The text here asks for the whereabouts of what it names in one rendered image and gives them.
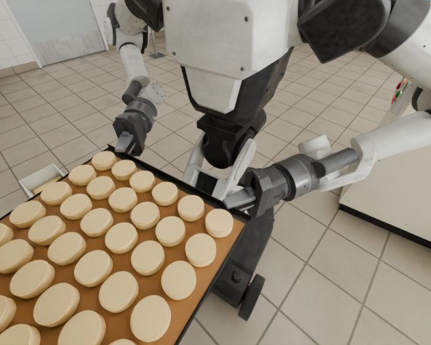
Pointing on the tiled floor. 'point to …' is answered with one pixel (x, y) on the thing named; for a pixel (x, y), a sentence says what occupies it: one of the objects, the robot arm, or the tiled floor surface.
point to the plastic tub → (41, 179)
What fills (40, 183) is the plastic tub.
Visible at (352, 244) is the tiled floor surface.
